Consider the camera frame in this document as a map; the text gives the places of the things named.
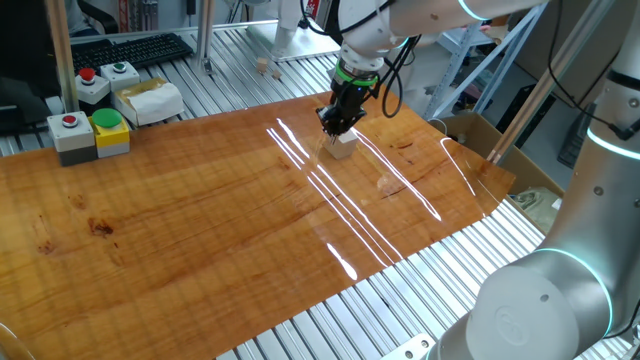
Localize cardboard tissue box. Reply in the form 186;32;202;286
110;77;186;128

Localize glossy wood grain mat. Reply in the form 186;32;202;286
0;82;517;360

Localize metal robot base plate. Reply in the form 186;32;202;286
379;333;437;360

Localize white foam packing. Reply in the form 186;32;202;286
394;42;451;109

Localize black computer keyboard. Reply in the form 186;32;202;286
71;32;195;72

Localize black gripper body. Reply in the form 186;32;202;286
327;82;374;122

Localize white box small green button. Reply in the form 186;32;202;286
99;60;142;93

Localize dark grey plastic crate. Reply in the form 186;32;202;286
557;107;599;170

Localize black computer monitor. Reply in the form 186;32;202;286
0;0;62;134

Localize grey box red button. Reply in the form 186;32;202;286
46;110;99;168

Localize yellow box green button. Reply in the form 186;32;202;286
88;107;132;160

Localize pale wooden cube block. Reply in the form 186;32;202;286
323;128;360;160

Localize white box red mushroom button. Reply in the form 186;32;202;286
74;67;112;106

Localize slanted aluminium frame profile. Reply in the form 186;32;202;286
485;0;619;165

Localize black gripper cable loops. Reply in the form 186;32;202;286
379;34;422;119

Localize open cardboard box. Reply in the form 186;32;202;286
430;110;566;199

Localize white column on metal plate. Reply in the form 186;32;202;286
246;0;342;63

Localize thin black cable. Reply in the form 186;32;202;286
546;0;640;142
299;0;397;37

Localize person in grey shirt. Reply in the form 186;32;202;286
63;0;101;37

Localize grey brown cabinet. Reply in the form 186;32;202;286
514;0;614;109

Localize black device red label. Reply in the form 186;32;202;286
305;0;346;47

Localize aluminium frame post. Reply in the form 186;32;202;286
193;0;217;76
44;0;81;115

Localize grey metal shelf rack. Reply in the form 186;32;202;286
422;2;549;121

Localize black box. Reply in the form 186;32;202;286
494;83;556;149

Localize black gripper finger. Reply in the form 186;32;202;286
316;105;340;138
338;110;368;137

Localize crumpled plastic bag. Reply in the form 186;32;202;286
509;186;564;234

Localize black chair armrest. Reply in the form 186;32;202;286
77;0;120;35

